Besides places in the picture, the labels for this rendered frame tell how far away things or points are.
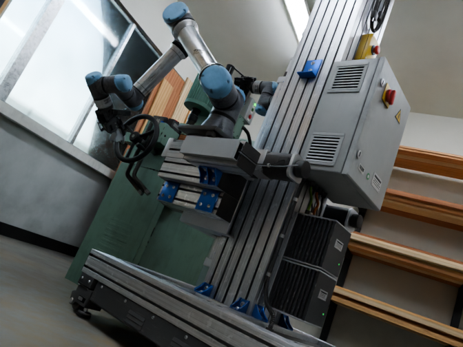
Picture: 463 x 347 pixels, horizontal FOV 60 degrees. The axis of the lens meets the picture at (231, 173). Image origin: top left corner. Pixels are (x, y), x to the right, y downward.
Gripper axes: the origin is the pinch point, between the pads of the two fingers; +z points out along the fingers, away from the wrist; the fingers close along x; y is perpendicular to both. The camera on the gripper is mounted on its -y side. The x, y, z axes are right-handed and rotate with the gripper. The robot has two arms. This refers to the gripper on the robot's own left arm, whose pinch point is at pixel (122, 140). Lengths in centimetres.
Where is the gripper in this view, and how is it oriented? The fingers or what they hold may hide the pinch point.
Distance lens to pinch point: 201.4
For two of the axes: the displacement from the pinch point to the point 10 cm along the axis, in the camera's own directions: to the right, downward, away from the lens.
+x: 8.3, 1.9, -5.3
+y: -5.3, 5.7, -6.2
